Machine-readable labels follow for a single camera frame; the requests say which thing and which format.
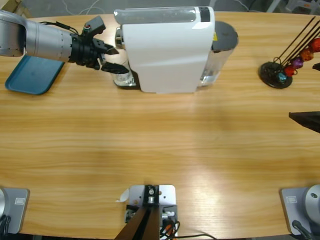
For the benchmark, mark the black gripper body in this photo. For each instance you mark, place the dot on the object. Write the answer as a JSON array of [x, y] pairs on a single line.
[[85, 51]]

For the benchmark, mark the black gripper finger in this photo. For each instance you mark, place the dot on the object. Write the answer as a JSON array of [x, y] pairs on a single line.
[[108, 50], [308, 120], [317, 66], [116, 68]]

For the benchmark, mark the clear glass cup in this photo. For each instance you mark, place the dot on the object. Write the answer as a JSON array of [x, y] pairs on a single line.
[[122, 80]]

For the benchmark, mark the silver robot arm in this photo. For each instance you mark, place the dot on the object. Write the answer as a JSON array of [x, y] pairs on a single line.
[[37, 40]]

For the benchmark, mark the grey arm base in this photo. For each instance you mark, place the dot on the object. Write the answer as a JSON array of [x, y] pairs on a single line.
[[292, 212], [17, 212]]

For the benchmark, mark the orange coffee capsule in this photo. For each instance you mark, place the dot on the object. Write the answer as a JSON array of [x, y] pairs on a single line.
[[307, 54]]

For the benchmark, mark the purple coffee capsule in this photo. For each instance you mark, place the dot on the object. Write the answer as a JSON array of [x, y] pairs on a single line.
[[297, 62]]

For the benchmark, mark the red coffee capsule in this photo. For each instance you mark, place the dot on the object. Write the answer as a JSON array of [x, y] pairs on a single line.
[[290, 71], [316, 45]]

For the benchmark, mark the teal coffee capsule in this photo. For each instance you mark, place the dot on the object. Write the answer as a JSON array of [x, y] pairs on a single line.
[[282, 77]]

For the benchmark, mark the white capsule coffee machine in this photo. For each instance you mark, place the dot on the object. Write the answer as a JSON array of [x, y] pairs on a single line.
[[165, 55]]

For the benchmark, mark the metal drip tray grille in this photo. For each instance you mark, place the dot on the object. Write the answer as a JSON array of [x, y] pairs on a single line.
[[135, 86]]

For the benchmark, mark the teal plastic tray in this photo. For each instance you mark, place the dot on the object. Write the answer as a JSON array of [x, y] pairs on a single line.
[[30, 77]]

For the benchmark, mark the white plastic stools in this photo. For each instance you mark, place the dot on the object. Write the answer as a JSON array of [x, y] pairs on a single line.
[[295, 3]]

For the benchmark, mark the clear water tank dark lid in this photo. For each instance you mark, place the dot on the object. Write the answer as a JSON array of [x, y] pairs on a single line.
[[223, 35]]

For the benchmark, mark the yellow warning sticker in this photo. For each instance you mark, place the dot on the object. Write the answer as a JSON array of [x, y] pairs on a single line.
[[214, 37]]

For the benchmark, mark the white paper tab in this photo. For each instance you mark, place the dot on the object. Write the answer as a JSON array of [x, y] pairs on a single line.
[[122, 196]]

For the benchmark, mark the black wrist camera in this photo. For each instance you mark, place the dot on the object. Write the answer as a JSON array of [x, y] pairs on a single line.
[[95, 25]]

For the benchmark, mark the light wooden frame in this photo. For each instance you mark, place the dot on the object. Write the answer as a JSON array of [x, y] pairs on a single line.
[[15, 5]]

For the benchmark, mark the dark camera post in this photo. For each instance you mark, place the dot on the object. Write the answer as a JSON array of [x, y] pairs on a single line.
[[150, 197]]

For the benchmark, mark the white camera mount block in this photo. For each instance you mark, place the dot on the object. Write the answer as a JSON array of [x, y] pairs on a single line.
[[167, 192]]

